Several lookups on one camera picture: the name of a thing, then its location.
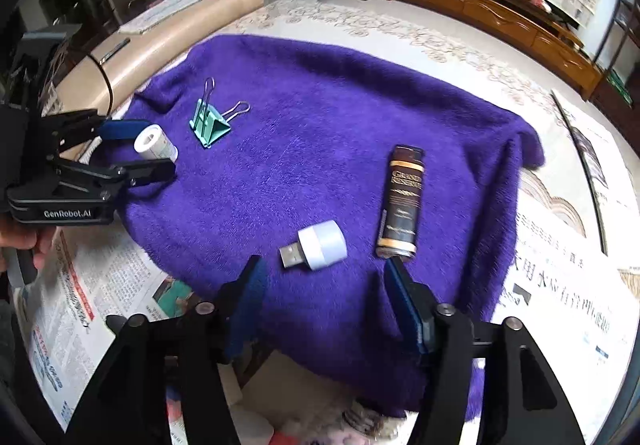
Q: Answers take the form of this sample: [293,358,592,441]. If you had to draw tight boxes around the purple fuzzy towel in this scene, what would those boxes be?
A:
[97,34,546,424]

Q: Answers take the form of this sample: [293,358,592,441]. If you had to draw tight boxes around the black cable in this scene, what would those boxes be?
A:
[89,54,114,120]

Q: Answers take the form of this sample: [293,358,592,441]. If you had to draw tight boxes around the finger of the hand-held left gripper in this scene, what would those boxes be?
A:
[41,108,152,161]
[49,158,177,201]

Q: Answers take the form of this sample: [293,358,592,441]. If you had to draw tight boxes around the wooden low cabinet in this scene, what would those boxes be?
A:
[377,0,604,101]

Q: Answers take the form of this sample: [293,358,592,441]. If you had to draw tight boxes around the person's left hand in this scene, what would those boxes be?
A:
[0,215,56,272]

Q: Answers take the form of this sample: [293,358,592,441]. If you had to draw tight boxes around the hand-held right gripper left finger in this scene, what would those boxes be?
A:
[70,255,271,445]

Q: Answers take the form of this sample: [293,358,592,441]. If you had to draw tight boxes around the black pen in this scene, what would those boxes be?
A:
[99,38,131,64]

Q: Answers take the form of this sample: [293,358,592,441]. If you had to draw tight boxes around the white usb night light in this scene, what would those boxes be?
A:
[278,220,349,271]

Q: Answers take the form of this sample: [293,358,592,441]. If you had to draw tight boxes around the white paper booklet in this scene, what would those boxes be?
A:
[118,0,219,36]

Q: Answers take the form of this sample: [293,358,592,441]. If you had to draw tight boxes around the beige cushioned bench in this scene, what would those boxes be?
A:
[42,0,265,126]

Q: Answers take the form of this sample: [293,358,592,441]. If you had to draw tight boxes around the folded newspaper with dark photo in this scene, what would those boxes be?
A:
[550,88,640,258]

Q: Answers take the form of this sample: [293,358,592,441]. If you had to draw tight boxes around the dark shelf rack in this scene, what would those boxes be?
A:
[590,0,640,126]

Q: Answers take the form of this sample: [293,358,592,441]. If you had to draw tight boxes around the white tape roll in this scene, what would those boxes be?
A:
[134,124,179,164]

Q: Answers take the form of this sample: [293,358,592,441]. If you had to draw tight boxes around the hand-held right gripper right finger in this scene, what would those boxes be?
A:
[384,256,586,445]

